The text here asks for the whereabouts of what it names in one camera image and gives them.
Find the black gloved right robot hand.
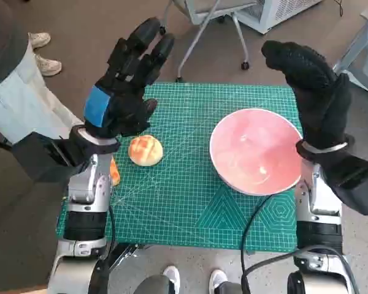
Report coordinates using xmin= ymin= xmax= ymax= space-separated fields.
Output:
xmin=260 ymin=40 xmax=353 ymax=150

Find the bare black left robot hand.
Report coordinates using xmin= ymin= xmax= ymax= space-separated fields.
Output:
xmin=81 ymin=17 xmax=176 ymax=138

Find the round toy bread bun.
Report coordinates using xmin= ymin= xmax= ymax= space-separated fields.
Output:
xmin=128 ymin=135 xmax=164 ymax=167

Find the long toy bread loaf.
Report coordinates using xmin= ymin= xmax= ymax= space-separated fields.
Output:
xmin=109 ymin=156 xmax=121 ymax=187

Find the pink bowl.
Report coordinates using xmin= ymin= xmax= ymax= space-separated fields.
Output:
xmin=209 ymin=108 xmax=304 ymax=197

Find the standing person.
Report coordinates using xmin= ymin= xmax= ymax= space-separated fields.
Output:
xmin=27 ymin=32 xmax=63 ymax=77

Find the white grilled appliance box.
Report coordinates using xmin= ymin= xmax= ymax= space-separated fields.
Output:
xmin=236 ymin=0 xmax=323 ymax=35

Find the green cutting mat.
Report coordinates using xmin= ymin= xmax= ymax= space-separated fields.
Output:
xmin=55 ymin=81 xmax=304 ymax=254

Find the seated person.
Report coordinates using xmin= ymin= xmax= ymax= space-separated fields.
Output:
xmin=0 ymin=0 xmax=85 ymax=145

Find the grey wheeled office chair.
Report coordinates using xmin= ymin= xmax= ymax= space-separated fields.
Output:
xmin=159 ymin=0 xmax=266 ymax=83

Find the person with grey knees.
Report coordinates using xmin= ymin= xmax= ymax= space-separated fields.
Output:
xmin=134 ymin=265 xmax=243 ymax=294

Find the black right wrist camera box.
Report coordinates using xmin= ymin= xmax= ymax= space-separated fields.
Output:
xmin=318 ymin=143 xmax=368 ymax=217

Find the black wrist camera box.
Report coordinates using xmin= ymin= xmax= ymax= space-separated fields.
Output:
xmin=11 ymin=132 xmax=80 ymax=184
xmin=318 ymin=143 xmax=368 ymax=217

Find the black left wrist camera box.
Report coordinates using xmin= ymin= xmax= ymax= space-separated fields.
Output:
xmin=11 ymin=132 xmax=80 ymax=184

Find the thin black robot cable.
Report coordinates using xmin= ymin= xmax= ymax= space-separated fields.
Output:
xmin=239 ymin=192 xmax=272 ymax=273

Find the metal table frame rail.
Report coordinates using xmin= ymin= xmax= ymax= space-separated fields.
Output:
xmin=109 ymin=243 xmax=151 ymax=273

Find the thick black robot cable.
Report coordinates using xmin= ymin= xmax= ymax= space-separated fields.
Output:
xmin=241 ymin=244 xmax=361 ymax=294

